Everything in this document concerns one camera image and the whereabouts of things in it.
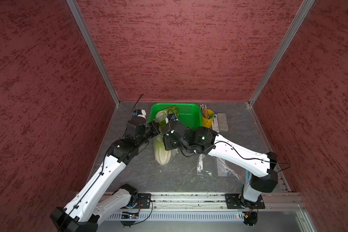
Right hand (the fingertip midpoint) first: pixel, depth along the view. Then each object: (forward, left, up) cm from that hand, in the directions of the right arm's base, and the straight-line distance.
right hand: (166, 142), depth 67 cm
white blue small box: (+27, -33, -25) cm, 50 cm away
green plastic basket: (+39, -15, -25) cm, 49 cm away
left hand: (+9, +4, +1) cm, 9 cm away
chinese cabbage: (+3, +4, -22) cm, 23 cm away
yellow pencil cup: (+25, -26, -20) cm, 42 cm away
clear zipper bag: (-2, -28, -28) cm, 40 cm away
